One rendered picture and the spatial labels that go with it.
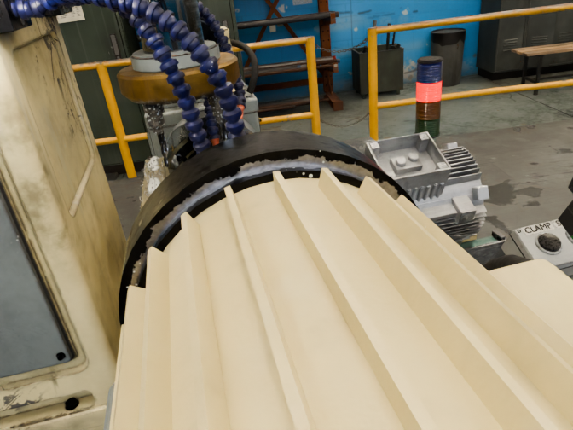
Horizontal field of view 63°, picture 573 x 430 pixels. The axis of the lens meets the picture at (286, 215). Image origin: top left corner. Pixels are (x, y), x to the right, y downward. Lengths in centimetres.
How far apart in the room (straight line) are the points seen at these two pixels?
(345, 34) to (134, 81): 532
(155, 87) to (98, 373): 42
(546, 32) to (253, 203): 612
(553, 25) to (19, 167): 601
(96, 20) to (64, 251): 343
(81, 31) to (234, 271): 391
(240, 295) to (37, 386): 66
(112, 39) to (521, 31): 435
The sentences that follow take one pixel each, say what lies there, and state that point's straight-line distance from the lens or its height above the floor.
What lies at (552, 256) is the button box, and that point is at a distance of 74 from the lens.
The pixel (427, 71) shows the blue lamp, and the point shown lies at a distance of 119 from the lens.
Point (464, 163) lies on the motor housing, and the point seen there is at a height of 109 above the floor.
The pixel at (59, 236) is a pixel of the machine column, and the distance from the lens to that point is 66.
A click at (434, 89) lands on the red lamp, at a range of 120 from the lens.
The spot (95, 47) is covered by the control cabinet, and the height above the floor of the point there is 105.
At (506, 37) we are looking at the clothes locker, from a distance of 612.
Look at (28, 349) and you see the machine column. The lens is 76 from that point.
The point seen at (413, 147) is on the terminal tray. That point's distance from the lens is 92.
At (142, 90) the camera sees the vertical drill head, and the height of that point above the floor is 132.
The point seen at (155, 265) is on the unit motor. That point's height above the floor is 134.
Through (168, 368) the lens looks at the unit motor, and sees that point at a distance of 17.
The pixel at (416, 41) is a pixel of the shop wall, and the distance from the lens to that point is 619.
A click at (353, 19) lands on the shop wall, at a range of 594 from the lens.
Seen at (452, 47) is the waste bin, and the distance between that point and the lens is 590.
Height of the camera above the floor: 145
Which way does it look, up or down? 28 degrees down
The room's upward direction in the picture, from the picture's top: 7 degrees counter-clockwise
